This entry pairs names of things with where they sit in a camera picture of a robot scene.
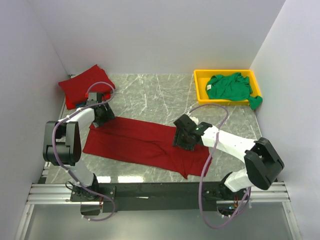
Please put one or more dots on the green t-shirt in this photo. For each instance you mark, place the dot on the green t-shirt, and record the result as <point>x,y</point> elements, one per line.
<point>234,87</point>

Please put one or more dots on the folded blue t-shirt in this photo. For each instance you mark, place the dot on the folded blue t-shirt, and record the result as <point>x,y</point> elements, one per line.
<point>80,105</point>

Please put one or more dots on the yellow plastic bin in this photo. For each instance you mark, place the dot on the yellow plastic bin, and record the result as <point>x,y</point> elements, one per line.
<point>202,76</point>

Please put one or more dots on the black base beam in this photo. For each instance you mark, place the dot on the black base beam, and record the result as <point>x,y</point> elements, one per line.
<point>145,196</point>

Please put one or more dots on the folded red t-shirt bottom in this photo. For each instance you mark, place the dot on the folded red t-shirt bottom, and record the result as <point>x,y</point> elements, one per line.
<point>71,106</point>

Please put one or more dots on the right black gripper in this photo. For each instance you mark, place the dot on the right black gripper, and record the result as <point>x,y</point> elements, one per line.
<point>182,141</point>

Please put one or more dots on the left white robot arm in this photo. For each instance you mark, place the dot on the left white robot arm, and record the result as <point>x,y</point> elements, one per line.
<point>62,143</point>

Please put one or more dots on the folded red t-shirt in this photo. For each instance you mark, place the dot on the folded red t-shirt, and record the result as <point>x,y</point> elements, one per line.
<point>75,88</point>
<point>71,106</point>

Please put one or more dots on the folded red t-shirt top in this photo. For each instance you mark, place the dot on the folded red t-shirt top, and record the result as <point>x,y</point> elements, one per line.
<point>75,88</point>

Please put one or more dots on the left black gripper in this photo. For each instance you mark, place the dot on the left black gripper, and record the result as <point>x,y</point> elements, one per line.
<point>103,117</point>

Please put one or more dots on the dark red t-shirt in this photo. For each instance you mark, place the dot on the dark red t-shirt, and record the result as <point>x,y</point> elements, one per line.
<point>146,143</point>

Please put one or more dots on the aluminium rail frame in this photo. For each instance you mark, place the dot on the aluminium rail frame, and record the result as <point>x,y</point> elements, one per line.
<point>48,215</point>

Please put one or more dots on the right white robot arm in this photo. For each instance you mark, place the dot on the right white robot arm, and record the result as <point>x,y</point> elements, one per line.
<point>262,164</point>

